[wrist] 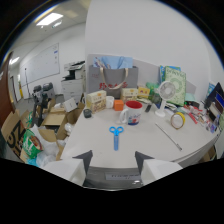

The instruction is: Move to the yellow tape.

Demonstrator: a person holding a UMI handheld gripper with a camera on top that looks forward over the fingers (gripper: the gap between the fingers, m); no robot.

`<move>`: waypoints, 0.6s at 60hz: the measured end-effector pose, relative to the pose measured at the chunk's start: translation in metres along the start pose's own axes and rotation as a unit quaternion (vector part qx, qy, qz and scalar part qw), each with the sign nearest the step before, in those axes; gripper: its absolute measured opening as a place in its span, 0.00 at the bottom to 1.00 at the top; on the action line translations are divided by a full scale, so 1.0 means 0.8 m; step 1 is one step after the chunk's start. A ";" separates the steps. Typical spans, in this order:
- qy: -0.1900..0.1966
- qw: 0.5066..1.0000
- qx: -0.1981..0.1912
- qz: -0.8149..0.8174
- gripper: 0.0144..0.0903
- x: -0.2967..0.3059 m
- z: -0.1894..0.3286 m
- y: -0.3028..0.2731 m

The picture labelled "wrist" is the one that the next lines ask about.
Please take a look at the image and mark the yellow tape roll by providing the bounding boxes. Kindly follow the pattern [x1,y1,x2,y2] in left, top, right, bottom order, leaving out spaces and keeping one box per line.
[170,111,186,130]

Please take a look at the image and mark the metal ruler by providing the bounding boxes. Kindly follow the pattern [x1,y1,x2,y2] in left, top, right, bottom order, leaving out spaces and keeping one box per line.
[154,122,183,152]

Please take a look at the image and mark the white label sticker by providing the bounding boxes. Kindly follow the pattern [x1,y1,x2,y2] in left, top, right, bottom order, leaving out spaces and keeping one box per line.
[105,171,142,181]

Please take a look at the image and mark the green printed bag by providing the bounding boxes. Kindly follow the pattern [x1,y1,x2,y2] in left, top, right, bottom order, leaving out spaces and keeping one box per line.
[20,128,44,164]

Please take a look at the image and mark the blue scissors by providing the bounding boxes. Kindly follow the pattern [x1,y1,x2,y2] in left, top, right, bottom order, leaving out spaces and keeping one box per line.
[108,125,125,152]

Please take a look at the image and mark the open cardboard box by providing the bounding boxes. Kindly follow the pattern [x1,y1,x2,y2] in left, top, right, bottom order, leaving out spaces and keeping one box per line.
[42,100,78,127]

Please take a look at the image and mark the small black round object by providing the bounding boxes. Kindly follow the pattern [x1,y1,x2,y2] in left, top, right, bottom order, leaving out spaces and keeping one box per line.
[83,108,93,119]

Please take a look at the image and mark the white mug red rim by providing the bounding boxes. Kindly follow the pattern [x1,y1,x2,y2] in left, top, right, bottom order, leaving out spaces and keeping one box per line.
[119,100,144,126]

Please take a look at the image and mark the red pen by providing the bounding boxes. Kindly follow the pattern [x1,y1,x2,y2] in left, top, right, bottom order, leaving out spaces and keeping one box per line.
[188,112,199,125]

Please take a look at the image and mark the large brown cardboard box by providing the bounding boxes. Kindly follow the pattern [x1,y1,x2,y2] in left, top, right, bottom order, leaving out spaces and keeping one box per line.
[0,109,32,159]

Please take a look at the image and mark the cream printed carton box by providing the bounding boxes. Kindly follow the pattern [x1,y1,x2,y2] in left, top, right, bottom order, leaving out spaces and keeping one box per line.
[85,89,108,115]

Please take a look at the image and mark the small white desk fan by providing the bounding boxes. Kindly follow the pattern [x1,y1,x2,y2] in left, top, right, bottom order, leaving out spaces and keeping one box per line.
[154,80,177,118]

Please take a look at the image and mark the orange cube box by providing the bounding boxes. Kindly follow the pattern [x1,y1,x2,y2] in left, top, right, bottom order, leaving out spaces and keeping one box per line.
[113,99,125,112]

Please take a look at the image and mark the yellow small box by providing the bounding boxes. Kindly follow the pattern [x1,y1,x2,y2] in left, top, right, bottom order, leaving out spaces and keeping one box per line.
[137,86,151,100]

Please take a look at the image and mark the white paper cup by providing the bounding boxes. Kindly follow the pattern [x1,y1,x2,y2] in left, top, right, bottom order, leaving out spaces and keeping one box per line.
[105,95,115,109]

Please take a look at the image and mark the beige snack box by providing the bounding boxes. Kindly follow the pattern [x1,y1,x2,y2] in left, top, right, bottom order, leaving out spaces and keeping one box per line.
[120,87,139,104]

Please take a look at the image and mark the black office chair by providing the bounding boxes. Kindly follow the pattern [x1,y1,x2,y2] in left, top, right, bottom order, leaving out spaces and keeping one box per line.
[32,82,56,128]

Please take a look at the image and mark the green patterned book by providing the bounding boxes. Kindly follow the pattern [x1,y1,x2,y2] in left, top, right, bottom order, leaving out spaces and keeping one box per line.
[163,65,187,107]

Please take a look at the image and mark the white office printer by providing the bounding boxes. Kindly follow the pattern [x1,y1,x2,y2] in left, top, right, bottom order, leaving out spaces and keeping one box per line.
[60,60,87,103]

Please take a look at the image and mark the dark laptop screen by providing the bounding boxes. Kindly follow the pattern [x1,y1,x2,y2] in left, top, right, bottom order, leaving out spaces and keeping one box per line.
[203,82,224,114]

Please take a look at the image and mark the grey paper gift bag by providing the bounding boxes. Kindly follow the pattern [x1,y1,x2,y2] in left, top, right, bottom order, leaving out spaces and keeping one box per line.
[87,65,139,100]

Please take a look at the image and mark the ceiling light panel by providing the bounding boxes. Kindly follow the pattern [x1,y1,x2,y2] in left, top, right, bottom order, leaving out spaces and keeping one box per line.
[35,12,64,27]

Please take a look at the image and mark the wall whiteboard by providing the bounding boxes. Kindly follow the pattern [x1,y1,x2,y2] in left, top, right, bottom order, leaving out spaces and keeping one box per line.
[20,42,61,85]

